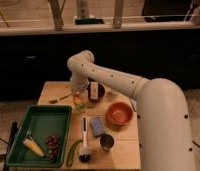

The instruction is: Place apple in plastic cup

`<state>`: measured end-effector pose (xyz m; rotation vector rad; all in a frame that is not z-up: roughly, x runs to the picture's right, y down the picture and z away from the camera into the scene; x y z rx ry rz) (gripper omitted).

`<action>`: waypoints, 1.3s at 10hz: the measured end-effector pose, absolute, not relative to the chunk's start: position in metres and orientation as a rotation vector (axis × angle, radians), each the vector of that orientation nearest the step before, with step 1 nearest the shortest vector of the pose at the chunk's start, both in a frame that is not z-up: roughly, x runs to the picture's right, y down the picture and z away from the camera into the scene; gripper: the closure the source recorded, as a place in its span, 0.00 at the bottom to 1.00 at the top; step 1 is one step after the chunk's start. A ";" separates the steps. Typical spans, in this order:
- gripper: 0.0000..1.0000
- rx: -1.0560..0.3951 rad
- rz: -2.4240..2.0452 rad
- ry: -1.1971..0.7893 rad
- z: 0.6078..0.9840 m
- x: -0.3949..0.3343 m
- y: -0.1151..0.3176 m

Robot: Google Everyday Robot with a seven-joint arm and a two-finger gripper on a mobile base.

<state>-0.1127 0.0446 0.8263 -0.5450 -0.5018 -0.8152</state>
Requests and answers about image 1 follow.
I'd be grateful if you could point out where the red yellow apple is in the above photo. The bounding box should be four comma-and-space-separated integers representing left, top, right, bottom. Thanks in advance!
73, 94, 84, 107

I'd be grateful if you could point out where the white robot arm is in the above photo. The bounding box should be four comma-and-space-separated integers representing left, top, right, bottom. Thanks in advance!
67, 50, 196, 171

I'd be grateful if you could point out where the dark metal cup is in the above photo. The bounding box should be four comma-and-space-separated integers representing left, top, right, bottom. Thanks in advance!
100, 134, 114, 151

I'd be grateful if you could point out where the white carton box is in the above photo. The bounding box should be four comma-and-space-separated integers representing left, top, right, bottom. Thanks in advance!
90, 82, 98, 100

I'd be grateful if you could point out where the wooden spoon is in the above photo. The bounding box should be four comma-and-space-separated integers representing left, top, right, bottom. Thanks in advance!
49, 93, 71, 104

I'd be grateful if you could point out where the blue sponge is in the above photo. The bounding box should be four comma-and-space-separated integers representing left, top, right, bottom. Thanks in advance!
89, 117, 105, 138

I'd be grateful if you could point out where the orange bowl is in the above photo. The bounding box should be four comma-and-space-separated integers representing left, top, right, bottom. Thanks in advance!
106, 102, 133, 126

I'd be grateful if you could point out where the green plastic tray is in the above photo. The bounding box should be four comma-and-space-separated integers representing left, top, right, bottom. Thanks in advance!
6, 105, 72, 168

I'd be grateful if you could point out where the grey card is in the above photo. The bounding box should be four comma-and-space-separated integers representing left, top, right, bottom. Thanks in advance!
130, 99, 137, 112

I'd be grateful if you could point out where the bunch of red grapes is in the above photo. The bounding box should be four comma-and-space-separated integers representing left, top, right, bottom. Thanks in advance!
45, 135, 60, 162

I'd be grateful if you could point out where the green cucumber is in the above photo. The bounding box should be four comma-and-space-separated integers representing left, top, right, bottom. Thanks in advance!
66, 139, 82, 167

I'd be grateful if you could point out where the corn cob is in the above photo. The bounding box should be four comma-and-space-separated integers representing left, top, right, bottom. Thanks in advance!
23, 139, 45, 157

